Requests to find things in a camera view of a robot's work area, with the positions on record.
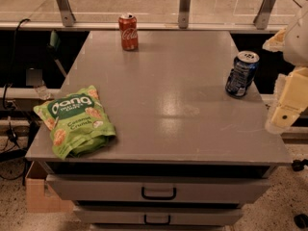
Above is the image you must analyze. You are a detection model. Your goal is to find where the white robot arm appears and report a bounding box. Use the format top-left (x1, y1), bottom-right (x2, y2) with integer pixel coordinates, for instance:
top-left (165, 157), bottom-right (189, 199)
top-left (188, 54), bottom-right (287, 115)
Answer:
top-left (263, 4), bottom-right (308, 134)

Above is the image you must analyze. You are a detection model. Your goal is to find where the black cable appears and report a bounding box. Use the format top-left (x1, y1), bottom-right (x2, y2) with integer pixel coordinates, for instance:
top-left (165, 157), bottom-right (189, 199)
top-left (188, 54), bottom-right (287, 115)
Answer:
top-left (2, 18), bottom-right (32, 111)

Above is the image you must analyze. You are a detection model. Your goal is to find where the left metal bracket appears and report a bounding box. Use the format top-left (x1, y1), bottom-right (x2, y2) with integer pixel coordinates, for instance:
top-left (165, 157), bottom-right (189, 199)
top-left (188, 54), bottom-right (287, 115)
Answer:
top-left (56, 0), bottom-right (76, 27)

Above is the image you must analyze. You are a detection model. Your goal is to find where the metal bracket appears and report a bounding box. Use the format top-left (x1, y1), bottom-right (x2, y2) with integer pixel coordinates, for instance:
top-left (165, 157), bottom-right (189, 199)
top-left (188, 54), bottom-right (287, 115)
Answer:
top-left (178, 0), bottom-right (191, 29)
top-left (253, 0), bottom-right (276, 30)
top-left (56, 0), bottom-right (76, 27)

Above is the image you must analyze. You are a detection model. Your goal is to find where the green handled tool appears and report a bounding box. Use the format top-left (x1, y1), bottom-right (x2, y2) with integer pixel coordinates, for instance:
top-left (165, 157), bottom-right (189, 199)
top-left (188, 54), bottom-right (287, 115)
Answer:
top-left (47, 30), bottom-right (66, 77)

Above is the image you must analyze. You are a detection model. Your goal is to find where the grey drawer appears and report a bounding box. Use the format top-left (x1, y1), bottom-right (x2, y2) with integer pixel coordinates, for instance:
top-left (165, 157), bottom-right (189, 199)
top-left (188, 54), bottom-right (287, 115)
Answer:
top-left (74, 206), bottom-right (243, 226)
top-left (47, 174), bottom-right (270, 204)

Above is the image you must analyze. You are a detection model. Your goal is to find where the green coconut crunch chip bag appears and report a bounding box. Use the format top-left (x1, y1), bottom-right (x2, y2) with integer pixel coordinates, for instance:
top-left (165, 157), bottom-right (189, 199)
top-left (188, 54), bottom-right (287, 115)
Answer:
top-left (34, 86), bottom-right (116, 160)

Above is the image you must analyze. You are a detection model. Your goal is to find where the grey top drawer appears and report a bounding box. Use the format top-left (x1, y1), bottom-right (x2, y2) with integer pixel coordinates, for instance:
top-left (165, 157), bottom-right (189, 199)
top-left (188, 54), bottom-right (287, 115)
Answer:
top-left (47, 174), bottom-right (270, 204)

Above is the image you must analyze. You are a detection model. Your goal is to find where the right metal bracket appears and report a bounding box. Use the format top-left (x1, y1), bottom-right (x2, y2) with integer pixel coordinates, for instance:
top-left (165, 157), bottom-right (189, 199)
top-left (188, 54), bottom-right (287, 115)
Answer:
top-left (253, 0), bottom-right (276, 30)

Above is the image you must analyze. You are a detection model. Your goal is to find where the blue pepsi can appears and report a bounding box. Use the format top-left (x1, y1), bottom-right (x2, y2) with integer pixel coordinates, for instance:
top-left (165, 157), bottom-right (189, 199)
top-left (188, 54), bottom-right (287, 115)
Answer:
top-left (225, 51), bottom-right (260, 98)

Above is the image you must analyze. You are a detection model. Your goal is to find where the cardboard box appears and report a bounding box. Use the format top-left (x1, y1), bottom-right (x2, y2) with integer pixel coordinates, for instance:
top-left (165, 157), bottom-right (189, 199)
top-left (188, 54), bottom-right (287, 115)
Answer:
top-left (25, 162), bottom-right (73, 213)

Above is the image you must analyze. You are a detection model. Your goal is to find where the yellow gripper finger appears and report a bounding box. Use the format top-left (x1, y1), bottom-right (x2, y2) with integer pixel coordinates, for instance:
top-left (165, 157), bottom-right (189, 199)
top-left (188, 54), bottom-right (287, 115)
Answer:
top-left (262, 28), bottom-right (286, 52)
top-left (265, 66), bottom-right (308, 134)

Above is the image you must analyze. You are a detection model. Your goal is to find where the clear plastic water bottle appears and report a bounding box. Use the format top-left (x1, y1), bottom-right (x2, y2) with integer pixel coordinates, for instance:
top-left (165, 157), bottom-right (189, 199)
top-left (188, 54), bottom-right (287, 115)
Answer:
top-left (26, 68), bottom-right (52, 100)

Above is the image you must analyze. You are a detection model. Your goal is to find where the red coke can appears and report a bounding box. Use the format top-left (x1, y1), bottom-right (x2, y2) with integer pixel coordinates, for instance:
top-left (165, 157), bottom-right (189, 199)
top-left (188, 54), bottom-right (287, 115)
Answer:
top-left (118, 13), bottom-right (139, 51)

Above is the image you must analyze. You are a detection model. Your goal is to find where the grey middle drawer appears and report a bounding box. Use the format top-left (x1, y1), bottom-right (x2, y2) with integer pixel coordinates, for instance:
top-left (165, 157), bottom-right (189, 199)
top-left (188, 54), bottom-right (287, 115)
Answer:
top-left (74, 206), bottom-right (243, 226)

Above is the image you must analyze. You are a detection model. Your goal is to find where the middle metal bracket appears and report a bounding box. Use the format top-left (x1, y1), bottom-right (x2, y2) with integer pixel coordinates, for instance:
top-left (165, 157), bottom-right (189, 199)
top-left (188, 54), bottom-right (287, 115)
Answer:
top-left (178, 0), bottom-right (191, 29)

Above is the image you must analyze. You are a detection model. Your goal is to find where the black caster wheel lower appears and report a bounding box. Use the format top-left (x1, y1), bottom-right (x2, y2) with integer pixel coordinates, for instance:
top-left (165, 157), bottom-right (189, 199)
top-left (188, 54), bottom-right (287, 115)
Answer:
top-left (294, 214), bottom-right (308, 229)

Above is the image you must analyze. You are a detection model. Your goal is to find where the black caster wheel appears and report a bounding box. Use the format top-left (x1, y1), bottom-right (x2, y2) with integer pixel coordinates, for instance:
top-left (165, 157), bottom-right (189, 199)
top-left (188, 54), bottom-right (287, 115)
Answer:
top-left (292, 159), bottom-right (308, 171)
top-left (294, 214), bottom-right (308, 229)

